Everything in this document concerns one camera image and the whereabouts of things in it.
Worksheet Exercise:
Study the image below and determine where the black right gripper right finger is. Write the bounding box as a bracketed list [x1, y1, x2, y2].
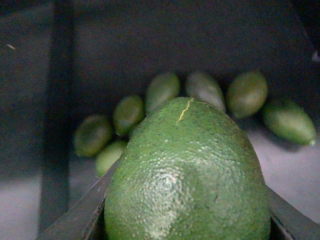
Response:
[267, 187, 320, 240]

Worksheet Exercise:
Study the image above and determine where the green avocado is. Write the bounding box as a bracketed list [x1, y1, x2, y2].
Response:
[73, 114, 114, 157]
[104, 97, 271, 240]
[95, 140, 127, 178]
[112, 94, 145, 136]
[262, 98, 317, 146]
[145, 72, 181, 114]

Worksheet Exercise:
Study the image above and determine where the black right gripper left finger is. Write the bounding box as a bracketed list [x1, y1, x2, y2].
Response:
[38, 161, 118, 240]

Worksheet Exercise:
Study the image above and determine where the dark avocado large front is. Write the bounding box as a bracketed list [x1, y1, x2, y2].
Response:
[226, 70, 268, 119]

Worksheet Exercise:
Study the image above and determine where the dark avocado long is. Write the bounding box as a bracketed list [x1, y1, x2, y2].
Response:
[185, 71, 226, 112]

